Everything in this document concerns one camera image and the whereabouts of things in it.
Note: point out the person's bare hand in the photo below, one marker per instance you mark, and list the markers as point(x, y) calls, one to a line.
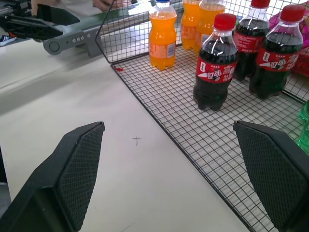
point(102, 3)

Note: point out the blue white shoe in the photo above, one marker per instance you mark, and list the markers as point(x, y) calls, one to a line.
point(6, 39)

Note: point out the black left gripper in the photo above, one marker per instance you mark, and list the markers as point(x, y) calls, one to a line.
point(14, 7)

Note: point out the pink red snack bag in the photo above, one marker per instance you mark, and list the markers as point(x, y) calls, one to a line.
point(302, 64)

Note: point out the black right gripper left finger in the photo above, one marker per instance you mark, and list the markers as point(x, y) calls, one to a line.
point(60, 178)

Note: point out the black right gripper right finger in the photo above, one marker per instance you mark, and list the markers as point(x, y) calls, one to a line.
point(277, 174)

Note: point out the green soda bottle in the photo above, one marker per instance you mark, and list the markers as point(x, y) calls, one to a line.
point(304, 139)
point(304, 111)

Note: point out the small red scrap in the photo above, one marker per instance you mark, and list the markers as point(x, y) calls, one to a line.
point(118, 69)

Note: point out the cola bottle red cap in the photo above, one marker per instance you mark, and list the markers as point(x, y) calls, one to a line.
point(248, 41)
point(214, 72)
point(275, 65)

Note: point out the orange soda bottle blue cap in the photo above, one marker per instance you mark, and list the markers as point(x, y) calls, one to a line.
point(161, 41)

